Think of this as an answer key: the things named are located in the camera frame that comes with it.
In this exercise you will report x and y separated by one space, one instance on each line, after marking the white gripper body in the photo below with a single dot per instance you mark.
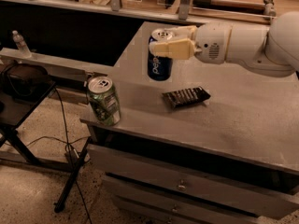
211 44

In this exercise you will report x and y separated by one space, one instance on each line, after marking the grey drawer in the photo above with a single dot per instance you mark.
154 213
168 208
216 189

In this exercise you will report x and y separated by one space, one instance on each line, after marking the grey top drawer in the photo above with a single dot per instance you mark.
216 189

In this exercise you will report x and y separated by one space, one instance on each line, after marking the grey middle drawer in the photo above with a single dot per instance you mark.
168 208

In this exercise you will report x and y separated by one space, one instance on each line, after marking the clear plastic water bottle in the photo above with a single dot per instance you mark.
21 44

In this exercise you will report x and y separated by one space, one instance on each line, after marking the dark chocolate bar wrapper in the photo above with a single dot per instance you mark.
186 97

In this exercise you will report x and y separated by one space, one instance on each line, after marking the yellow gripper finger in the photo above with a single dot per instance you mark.
183 32
182 49

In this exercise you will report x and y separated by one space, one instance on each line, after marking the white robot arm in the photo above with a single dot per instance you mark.
271 51

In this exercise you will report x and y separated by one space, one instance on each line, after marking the blue pepsi can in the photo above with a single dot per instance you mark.
159 68

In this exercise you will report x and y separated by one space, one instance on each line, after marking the green soda can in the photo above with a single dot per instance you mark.
104 100

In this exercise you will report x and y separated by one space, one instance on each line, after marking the black device on side table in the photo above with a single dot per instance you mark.
24 81

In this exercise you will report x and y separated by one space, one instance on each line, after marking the grey low shelf ledge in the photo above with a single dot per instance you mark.
57 66

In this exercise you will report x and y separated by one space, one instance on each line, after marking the grey bottom drawer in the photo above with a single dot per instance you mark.
154 213

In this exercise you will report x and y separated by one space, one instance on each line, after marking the black side table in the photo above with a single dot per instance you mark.
13 114

